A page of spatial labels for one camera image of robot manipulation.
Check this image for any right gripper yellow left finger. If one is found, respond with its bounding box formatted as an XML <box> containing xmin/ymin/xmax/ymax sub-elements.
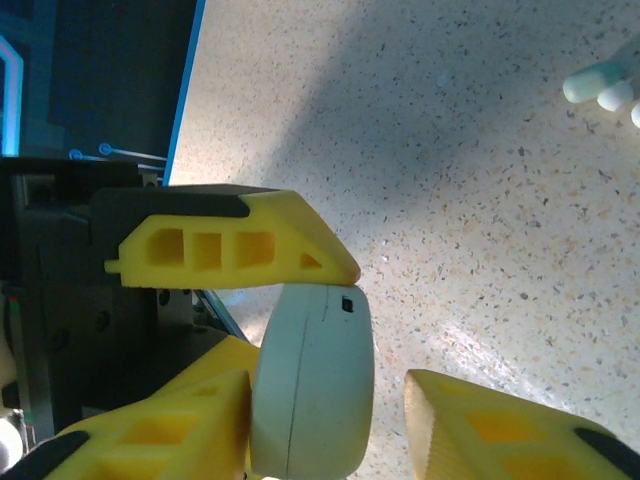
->
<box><xmin>14</xmin><ymin>335</ymin><xmax>259</xmax><ymax>480</ymax></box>

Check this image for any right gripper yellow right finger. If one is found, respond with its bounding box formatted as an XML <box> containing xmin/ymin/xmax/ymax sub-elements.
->
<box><xmin>403</xmin><ymin>368</ymin><xmax>640</xmax><ymax>480</ymax></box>

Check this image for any blue earbud charging case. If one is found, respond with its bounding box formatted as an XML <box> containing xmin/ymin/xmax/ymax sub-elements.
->
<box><xmin>562</xmin><ymin>62</ymin><xmax>627</xmax><ymax>105</ymax></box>

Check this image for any white earbud charging case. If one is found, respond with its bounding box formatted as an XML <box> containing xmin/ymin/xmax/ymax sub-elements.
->
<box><xmin>248</xmin><ymin>281</ymin><xmax>376</xmax><ymax>480</ymax></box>
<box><xmin>597</xmin><ymin>81</ymin><xmax>637</xmax><ymax>112</ymax></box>

